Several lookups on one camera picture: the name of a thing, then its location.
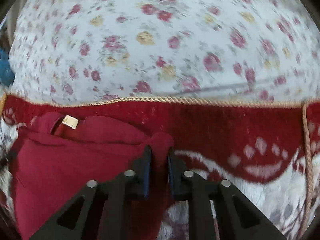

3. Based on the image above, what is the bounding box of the dark red small sweater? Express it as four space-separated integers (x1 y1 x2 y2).
10 113 174 239

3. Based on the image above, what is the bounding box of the red white plush blanket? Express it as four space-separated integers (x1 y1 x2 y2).
1 95 319 239

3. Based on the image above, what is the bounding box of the blue plastic bag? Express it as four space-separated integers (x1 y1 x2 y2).
0 49 15 87

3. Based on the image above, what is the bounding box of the floral white duvet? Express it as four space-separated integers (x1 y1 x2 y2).
9 0 319 105

